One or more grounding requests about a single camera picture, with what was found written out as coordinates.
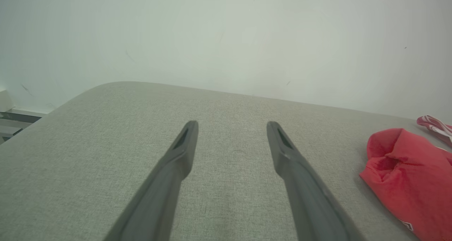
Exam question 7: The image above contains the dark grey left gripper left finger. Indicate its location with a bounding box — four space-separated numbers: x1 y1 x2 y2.
103 120 199 241

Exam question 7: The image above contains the grey fabric sofa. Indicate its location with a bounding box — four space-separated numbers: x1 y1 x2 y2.
0 81 452 241

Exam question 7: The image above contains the white wall baseboard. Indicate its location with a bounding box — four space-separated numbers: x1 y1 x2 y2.
0 107 48 125

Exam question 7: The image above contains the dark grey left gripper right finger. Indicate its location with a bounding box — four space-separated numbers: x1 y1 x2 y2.
266 120 365 241

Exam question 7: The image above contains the red jersey with white sleeves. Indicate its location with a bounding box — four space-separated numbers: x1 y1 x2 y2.
359 115 452 241

